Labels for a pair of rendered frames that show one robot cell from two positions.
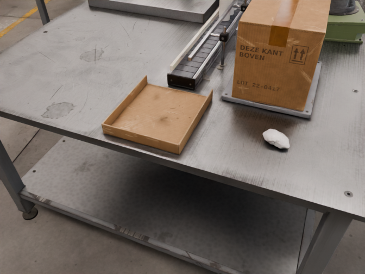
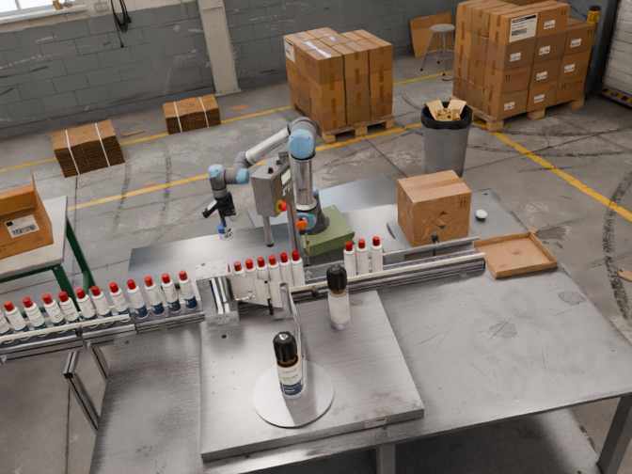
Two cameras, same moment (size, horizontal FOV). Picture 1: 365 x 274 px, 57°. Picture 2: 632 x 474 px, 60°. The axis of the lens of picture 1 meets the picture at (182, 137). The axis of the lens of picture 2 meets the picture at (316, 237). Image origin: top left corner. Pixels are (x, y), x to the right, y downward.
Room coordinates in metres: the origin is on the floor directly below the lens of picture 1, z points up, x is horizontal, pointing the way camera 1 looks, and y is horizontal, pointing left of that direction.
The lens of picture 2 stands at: (2.72, 1.40, 2.52)
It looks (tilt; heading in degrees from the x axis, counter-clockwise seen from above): 35 degrees down; 240
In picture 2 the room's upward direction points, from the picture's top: 6 degrees counter-clockwise
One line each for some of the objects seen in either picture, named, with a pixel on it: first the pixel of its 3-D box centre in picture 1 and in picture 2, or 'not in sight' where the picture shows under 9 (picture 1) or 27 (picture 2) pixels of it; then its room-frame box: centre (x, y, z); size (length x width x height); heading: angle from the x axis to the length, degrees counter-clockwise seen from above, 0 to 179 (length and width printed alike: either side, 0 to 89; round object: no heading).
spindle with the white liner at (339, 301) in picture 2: not in sight; (338, 296); (1.83, -0.04, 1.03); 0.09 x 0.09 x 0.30
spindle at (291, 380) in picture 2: not in sight; (288, 364); (2.19, 0.15, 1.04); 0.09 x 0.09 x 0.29
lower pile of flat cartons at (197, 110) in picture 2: not in sight; (191, 113); (0.74, -4.81, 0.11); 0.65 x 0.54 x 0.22; 163
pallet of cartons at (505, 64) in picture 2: not in sight; (519, 56); (-2.17, -2.40, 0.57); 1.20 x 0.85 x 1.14; 169
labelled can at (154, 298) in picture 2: not in sight; (153, 295); (2.44, -0.62, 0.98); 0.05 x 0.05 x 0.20
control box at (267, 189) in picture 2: not in sight; (273, 187); (1.85, -0.45, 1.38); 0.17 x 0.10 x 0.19; 31
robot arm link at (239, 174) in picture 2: not in sight; (237, 174); (1.86, -0.82, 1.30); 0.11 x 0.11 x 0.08; 50
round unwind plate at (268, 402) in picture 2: not in sight; (292, 391); (2.19, 0.15, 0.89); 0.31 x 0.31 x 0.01
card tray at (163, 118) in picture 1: (160, 110); (513, 253); (0.87, 0.07, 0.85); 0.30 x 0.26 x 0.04; 156
